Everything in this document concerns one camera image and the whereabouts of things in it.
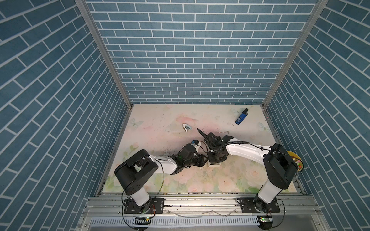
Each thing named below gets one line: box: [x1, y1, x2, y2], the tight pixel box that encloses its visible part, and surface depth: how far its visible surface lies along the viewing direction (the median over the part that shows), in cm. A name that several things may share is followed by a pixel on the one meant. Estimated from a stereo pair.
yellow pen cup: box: [286, 150, 304, 172], surface depth 78 cm
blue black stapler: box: [234, 107, 249, 125], surface depth 113 cm
